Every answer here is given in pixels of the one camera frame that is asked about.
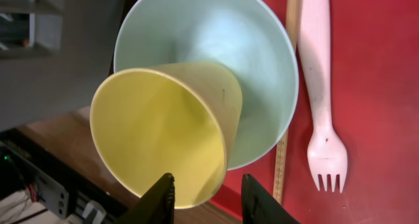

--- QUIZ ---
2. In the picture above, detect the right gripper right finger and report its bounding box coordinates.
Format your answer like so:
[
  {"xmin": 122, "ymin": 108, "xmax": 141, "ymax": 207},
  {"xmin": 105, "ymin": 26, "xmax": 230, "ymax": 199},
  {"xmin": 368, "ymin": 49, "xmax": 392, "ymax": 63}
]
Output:
[{"xmin": 241, "ymin": 174, "xmax": 299, "ymax": 224}]

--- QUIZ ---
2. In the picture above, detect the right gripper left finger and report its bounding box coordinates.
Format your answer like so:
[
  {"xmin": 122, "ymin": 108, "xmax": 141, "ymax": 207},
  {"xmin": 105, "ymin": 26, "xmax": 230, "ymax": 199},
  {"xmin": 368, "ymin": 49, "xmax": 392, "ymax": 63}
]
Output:
[{"xmin": 116, "ymin": 173, "xmax": 175, "ymax": 224}]

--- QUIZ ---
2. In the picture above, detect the white plastic fork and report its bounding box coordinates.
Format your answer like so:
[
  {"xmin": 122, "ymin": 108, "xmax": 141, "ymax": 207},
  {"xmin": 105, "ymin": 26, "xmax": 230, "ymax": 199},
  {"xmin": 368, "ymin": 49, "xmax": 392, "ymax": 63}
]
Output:
[{"xmin": 297, "ymin": 0, "xmax": 348, "ymax": 192}]

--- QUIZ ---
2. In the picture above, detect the yellow plastic cup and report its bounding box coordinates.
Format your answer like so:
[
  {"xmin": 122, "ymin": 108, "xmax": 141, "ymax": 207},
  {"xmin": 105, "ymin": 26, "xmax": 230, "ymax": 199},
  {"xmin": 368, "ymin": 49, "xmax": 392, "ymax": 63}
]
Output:
[{"xmin": 90, "ymin": 62, "xmax": 243, "ymax": 209}]

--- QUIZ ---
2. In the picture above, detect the pale blue bowl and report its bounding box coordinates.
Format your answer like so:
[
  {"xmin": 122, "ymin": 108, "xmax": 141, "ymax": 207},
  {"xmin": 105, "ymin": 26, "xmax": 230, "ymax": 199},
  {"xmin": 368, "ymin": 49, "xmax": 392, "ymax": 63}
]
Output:
[{"xmin": 114, "ymin": 0, "xmax": 299, "ymax": 170}]

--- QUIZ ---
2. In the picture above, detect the wooden chopstick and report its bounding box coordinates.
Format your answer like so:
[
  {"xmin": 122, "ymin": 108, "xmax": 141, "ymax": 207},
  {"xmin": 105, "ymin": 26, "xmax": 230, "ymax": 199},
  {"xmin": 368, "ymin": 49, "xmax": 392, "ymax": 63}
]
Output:
[{"xmin": 272, "ymin": 0, "xmax": 301, "ymax": 205}]

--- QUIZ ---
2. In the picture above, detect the grey dishwasher rack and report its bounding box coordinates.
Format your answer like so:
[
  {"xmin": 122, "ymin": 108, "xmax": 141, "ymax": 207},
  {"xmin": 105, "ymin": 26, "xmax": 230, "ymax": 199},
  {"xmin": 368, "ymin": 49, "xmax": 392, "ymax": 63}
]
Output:
[{"xmin": 1, "ymin": 0, "xmax": 126, "ymax": 130}]

